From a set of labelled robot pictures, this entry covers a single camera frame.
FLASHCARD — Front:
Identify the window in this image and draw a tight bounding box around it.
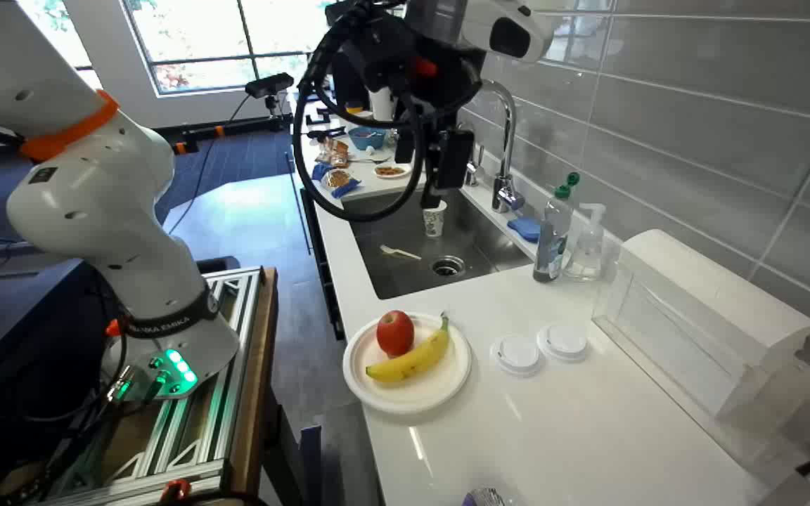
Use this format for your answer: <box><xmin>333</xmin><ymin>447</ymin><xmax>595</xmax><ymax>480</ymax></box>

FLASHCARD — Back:
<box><xmin>121</xmin><ymin>0</ymin><xmax>336</xmax><ymax>98</ymax></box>

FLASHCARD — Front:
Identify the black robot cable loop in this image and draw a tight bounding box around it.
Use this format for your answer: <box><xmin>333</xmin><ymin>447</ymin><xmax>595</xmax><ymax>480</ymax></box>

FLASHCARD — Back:
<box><xmin>290</xmin><ymin>5</ymin><xmax>429</xmax><ymax>225</ymax></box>

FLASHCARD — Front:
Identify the white round lid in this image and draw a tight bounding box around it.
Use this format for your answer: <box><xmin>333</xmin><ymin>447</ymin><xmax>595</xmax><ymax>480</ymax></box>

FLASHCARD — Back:
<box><xmin>489</xmin><ymin>336</ymin><xmax>546</xmax><ymax>381</ymax></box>
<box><xmin>536</xmin><ymin>323</ymin><xmax>595</xmax><ymax>365</ymax></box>

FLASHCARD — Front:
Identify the blue sponge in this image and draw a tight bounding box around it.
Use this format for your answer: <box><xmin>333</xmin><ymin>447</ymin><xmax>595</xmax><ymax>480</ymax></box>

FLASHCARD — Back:
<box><xmin>506</xmin><ymin>215</ymin><xmax>546</xmax><ymax>244</ymax></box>

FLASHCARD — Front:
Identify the white paper plate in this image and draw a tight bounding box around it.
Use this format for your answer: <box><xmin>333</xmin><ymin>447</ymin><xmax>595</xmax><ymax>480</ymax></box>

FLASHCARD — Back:
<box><xmin>342</xmin><ymin>310</ymin><xmax>475</xmax><ymax>420</ymax></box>

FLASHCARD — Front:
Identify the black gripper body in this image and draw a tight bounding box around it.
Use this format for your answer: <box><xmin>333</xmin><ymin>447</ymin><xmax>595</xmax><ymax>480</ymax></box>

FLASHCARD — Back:
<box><xmin>416</xmin><ymin>122</ymin><xmax>479</xmax><ymax>198</ymax></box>

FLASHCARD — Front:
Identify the tall chrome faucet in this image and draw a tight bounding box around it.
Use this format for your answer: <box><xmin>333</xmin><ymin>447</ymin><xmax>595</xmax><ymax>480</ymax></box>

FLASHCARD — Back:
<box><xmin>472</xmin><ymin>80</ymin><xmax>529</xmax><ymax>215</ymax></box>

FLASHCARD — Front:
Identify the black camera on stand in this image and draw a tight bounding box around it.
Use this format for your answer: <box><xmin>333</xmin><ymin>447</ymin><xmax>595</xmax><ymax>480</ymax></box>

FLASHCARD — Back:
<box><xmin>242</xmin><ymin>71</ymin><xmax>298</xmax><ymax>122</ymax></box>

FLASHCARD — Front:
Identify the green cap dish soap bottle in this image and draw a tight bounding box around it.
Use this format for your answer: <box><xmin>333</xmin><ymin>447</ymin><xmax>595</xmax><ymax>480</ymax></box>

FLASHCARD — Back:
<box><xmin>533</xmin><ymin>168</ymin><xmax>582</xmax><ymax>288</ymax></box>

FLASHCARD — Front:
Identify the large printed paper cup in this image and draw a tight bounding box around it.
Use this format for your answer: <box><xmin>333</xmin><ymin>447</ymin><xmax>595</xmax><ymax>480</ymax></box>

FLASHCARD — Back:
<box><xmin>366</xmin><ymin>84</ymin><xmax>402</xmax><ymax>126</ymax></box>

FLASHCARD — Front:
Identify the white plastic fork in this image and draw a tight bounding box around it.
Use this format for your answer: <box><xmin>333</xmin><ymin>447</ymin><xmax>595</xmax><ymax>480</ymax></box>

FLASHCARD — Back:
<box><xmin>378</xmin><ymin>241</ymin><xmax>426</xmax><ymax>267</ymax></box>

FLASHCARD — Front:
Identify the patterned paper cup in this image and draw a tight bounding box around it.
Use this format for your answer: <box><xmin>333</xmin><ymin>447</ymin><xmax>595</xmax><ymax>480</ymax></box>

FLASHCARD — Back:
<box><xmin>420</xmin><ymin>198</ymin><xmax>450</xmax><ymax>241</ymax></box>

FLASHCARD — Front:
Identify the white plate with food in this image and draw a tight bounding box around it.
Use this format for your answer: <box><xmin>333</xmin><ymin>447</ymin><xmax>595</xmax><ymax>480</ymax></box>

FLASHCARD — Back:
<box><xmin>368</xmin><ymin>160</ymin><xmax>416</xmax><ymax>184</ymax></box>

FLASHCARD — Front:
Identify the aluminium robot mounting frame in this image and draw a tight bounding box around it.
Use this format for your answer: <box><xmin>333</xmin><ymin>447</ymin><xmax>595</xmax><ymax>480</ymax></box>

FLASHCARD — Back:
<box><xmin>38</xmin><ymin>264</ymin><xmax>283</xmax><ymax>506</ymax></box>

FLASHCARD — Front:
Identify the red apple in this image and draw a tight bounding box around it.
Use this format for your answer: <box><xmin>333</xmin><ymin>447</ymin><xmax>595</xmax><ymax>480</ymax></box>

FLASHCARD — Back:
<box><xmin>375</xmin><ymin>310</ymin><xmax>420</xmax><ymax>361</ymax></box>

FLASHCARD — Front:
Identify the stainless steel sink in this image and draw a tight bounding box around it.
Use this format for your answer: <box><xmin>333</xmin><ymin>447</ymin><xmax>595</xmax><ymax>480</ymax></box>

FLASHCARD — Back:
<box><xmin>347</xmin><ymin>184</ymin><xmax>536</xmax><ymax>303</ymax></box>

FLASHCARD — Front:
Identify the white napkin box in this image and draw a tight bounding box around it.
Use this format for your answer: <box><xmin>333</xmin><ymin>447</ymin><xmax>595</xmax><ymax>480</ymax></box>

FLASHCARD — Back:
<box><xmin>595</xmin><ymin>227</ymin><xmax>810</xmax><ymax>421</ymax></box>

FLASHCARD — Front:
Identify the yellow banana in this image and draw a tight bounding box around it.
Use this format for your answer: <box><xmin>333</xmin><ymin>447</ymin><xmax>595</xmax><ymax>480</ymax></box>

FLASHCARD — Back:
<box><xmin>363</xmin><ymin>313</ymin><xmax>454</xmax><ymax>388</ymax></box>

